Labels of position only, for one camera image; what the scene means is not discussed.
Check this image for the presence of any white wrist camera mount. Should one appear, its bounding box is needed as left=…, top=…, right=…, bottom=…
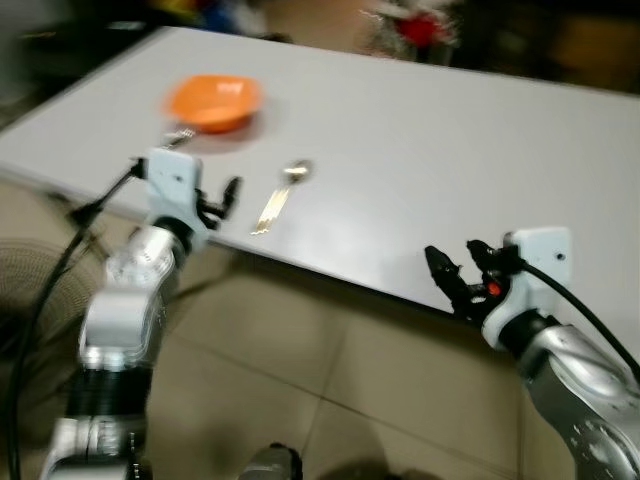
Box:
left=146, top=147, right=213, bottom=243
left=479, top=227, right=574, bottom=347

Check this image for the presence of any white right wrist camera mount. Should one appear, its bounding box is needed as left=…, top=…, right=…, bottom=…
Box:
left=479, top=227, right=574, bottom=347

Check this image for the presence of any robot leg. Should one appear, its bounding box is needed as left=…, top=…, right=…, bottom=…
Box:
left=236, top=444, right=305, bottom=480

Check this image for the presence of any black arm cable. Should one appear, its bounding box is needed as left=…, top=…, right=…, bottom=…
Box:
left=4, top=158, right=153, bottom=480
left=512, top=256, right=640, bottom=381

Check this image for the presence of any brown cardboard box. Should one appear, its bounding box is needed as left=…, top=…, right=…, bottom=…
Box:
left=548, top=14, right=640, bottom=93

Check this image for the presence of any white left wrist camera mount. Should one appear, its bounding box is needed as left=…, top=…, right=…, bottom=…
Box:
left=146, top=147, right=213, bottom=243

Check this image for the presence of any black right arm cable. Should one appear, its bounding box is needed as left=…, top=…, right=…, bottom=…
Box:
left=512, top=256, right=640, bottom=381

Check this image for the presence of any silver metal fork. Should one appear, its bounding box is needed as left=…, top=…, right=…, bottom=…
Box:
left=160, top=127, right=198, bottom=152

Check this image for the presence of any orange plastic bowl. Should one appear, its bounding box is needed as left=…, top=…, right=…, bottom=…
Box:
left=164, top=75, right=266, bottom=137

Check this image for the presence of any beige woven basket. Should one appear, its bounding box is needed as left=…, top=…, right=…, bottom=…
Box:
left=0, top=238, right=93, bottom=346

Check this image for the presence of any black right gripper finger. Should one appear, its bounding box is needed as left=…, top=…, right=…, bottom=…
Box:
left=466, top=239, right=507, bottom=283
left=424, top=243, right=471, bottom=307

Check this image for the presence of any red flower decoration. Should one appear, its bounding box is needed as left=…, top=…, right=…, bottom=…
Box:
left=362, top=0, right=463, bottom=63

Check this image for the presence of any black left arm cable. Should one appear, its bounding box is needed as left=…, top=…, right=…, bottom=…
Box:
left=4, top=158, right=153, bottom=480

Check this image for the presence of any gold metal spoon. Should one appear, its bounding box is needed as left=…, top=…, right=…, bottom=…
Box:
left=250, top=159, right=316, bottom=237

